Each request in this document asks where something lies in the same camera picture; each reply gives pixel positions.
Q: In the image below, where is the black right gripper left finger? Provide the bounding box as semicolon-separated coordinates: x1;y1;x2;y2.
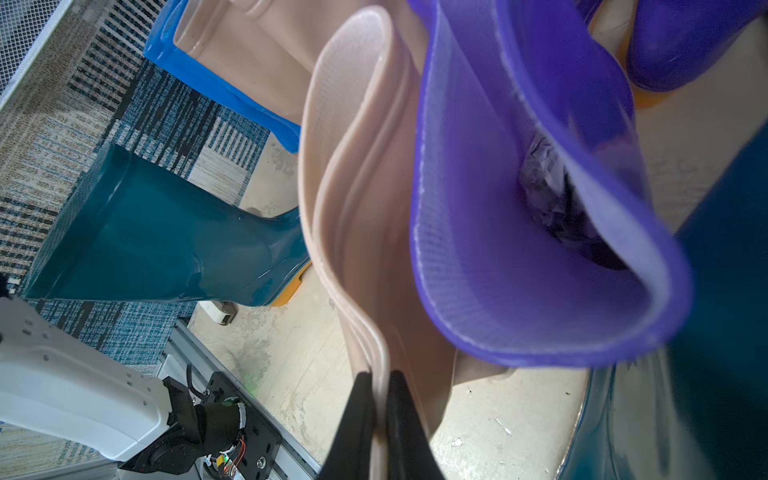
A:
318;372;376;480

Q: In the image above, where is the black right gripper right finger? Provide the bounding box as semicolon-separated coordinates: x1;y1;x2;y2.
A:
386;370;445;480

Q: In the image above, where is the teal boot front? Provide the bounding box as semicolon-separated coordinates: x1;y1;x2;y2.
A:
558;129;767;479

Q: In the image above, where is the teal boot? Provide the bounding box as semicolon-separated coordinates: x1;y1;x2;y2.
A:
23;143;310;307
558;129;767;479

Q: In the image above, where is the beige boot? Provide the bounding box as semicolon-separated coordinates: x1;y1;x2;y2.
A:
298;5;511;479
173;0;373;125

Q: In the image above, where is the short purple boot front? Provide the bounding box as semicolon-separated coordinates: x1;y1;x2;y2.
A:
625;0;767;93

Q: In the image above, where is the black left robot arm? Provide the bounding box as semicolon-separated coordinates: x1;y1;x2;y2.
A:
1;297;247;475

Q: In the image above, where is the white small box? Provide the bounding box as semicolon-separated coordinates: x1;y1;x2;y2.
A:
198;300;238;326

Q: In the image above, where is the purple boot middle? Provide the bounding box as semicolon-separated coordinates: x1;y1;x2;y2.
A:
411;1;693;368

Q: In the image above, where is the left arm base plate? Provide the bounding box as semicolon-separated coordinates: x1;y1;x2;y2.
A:
203;372;283;479

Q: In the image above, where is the aluminium front rail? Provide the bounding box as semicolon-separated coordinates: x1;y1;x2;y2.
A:
1;313;320;479

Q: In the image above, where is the white wire mesh basket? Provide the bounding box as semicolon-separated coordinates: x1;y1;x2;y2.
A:
1;0;74;111

